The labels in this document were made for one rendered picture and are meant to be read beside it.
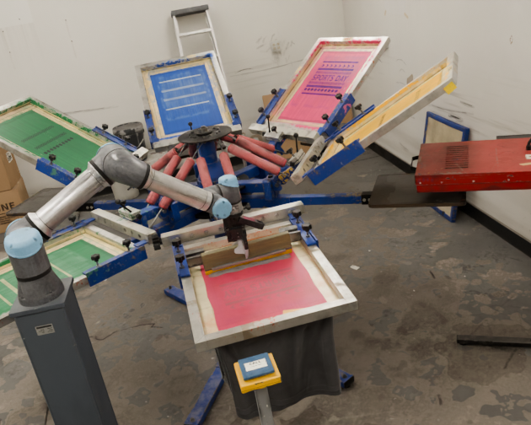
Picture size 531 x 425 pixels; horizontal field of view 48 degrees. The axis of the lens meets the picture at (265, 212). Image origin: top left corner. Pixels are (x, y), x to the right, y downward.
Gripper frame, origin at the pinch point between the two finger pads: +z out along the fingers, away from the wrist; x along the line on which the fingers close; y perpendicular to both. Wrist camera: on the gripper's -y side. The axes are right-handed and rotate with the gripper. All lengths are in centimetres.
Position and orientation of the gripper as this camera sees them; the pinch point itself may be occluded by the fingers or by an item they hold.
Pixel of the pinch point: (246, 253)
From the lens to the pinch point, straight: 253.5
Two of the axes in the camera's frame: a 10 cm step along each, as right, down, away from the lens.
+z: 1.5, 9.1, 3.9
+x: 2.2, 3.6, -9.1
